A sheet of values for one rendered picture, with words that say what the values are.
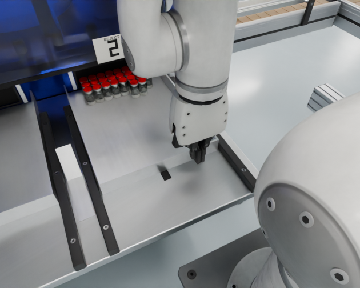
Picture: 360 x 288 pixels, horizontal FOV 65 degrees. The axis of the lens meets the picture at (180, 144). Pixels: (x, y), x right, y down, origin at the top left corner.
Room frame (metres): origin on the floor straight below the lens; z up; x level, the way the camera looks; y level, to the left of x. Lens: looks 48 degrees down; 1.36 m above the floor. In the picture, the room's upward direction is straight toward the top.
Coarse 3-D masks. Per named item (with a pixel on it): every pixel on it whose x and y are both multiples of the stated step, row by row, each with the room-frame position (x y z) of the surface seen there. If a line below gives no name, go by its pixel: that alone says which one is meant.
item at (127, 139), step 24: (72, 96) 0.60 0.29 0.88; (144, 96) 0.60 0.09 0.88; (168, 96) 0.60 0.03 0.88; (96, 120) 0.51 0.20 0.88; (120, 120) 0.51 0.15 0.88; (144, 120) 0.51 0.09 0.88; (168, 120) 0.51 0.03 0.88; (96, 144) 0.43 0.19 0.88; (120, 144) 0.43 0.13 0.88; (144, 144) 0.43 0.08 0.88; (168, 144) 0.43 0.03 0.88; (216, 144) 0.41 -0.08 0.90; (96, 168) 0.36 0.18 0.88; (120, 168) 0.36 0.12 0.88; (144, 168) 0.34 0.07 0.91; (168, 168) 0.36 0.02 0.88
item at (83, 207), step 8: (56, 152) 0.36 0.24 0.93; (64, 152) 0.37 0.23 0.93; (72, 152) 0.37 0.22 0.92; (64, 160) 0.36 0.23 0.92; (72, 160) 0.36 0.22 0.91; (64, 168) 0.35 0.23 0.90; (72, 168) 0.35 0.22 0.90; (72, 176) 0.34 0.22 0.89; (80, 176) 0.34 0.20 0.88; (72, 184) 0.32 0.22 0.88; (80, 184) 0.32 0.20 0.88; (72, 192) 0.30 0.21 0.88; (80, 192) 0.30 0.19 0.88; (80, 200) 0.29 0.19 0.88; (88, 200) 0.29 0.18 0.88; (80, 208) 0.27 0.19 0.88; (88, 208) 0.27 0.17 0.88; (80, 216) 0.25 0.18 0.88; (88, 216) 0.25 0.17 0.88
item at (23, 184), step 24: (0, 120) 0.51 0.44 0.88; (24, 120) 0.51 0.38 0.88; (0, 144) 0.43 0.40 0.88; (24, 144) 0.43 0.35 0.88; (0, 168) 0.36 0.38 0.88; (24, 168) 0.36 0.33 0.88; (48, 168) 0.34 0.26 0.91; (0, 192) 0.30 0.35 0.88; (24, 192) 0.30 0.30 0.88; (48, 192) 0.30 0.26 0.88; (0, 216) 0.24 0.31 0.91; (24, 216) 0.25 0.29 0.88
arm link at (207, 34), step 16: (176, 0) 0.36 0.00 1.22; (192, 0) 0.34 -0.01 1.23; (208, 0) 0.34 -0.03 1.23; (224, 0) 0.34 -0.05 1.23; (176, 16) 0.35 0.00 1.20; (192, 16) 0.34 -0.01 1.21; (208, 16) 0.34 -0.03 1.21; (224, 16) 0.34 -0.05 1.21; (192, 32) 0.34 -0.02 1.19; (208, 32) 0.34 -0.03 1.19; (224, 32) 0.34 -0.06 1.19; (192, 48) 0.33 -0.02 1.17; (208, 48) 0.34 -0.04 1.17; (224, 48) 0.35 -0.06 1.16; (192, 64) 0.33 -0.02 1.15; (208, 64) 0.34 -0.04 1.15; (224, 64) 0.35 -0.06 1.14; (192, 80) 0.34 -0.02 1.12; (208, 80) 0.34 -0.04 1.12; (224, 80) 0.35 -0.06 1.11
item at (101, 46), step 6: (108, 36) 0.60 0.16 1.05; (114, 36) 0.61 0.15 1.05; (120, 36) 0.61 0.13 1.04; (96, 42) 0.59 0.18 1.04; (102, 42) 0.59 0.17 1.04; (114, 42) 0.61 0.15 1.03; (120, 42) 0.61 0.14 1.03; (96, 48) 0.59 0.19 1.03; (102, 48) 0.59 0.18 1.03; (108, 48) 0.60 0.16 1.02; (120, 48) 0.61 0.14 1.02; (96, 54) 0.59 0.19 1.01; (102, 54) 0.59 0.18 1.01; (108, 54) 0.60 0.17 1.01; (120, 54) 0.61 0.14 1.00; (102, 60) 0.59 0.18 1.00; (108, 60) 0.60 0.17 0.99
